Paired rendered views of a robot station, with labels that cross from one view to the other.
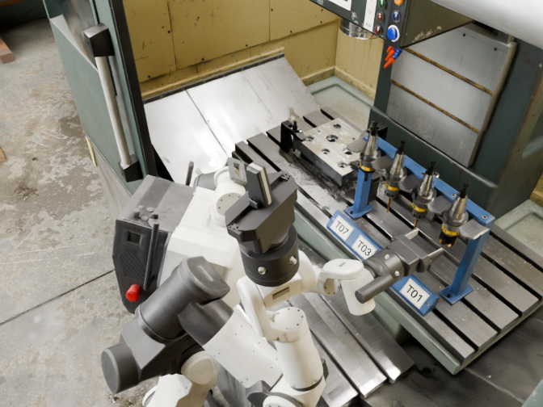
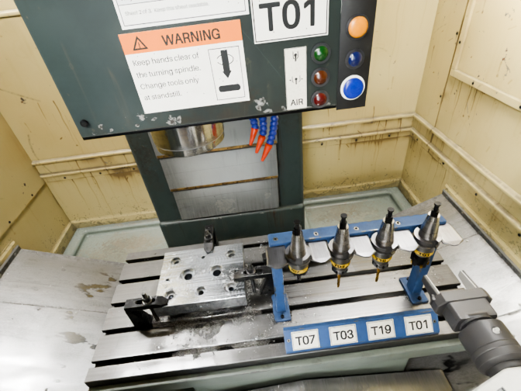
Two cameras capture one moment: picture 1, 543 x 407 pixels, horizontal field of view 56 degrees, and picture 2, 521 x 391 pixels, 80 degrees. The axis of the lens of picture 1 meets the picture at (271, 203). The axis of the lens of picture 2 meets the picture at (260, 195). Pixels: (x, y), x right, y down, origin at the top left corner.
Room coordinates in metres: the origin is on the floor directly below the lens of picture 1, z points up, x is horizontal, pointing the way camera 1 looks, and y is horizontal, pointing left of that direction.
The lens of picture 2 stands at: (1.00, 0.17, 1.82)
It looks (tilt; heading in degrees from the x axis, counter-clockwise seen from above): 37 degrees down; 305
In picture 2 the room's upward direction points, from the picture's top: 7 degrees counter-clockwise
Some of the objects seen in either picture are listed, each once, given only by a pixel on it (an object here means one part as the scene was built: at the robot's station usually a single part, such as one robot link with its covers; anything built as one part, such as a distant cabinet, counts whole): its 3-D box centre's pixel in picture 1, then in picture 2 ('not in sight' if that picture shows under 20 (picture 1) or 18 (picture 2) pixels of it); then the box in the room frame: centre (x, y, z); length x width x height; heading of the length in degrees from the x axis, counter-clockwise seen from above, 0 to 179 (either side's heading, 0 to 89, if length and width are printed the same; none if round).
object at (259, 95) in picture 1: (250, 128); (62, 343); (2.03, 0.10, 0.75); 0.89 x 0.67 x 0.26; 125
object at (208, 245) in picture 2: (372, 136); (210, 242); (1.65, -0.40, 0.97); 0.13 x 0.03 x 0.15; 125
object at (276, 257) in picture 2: (357, 145); (276, 257); (1.28, -0.27, 1.21); 0.07 x 0.05 x 0.01; 125
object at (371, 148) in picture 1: (372, 142); (298, 242); (1.23, -0.30, 1.26); 0.04 x 0.04 x 0.07
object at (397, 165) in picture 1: (398, 161); (342, 236); (1.14, -0.36, 1.26); 0.04 x 0.04 x 0.07
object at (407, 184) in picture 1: (409, 184); (362, 246); (1.10, -0.40, 1.21); 0.07 x 0.05 x 0.01; 125
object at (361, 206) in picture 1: (364, 178); (277, 280); (1.31, -0.31, 1.05); 0.10 x 0.05 x 0.30; 125
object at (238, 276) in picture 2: (363, 175); (253, 278); (1.41, -0.33, 0.97); 0.13 x 0.03 x 0.15; 35
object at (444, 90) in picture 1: (439, 84); (221, 165); (1.74, -0.65, 1.16); 0.48 x 0.05 x 0.51; 35
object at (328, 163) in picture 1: (339, 149); (203, 277); (1.58, -0.27, 0.97); 0.29 x 0.23 x 0.05; 35
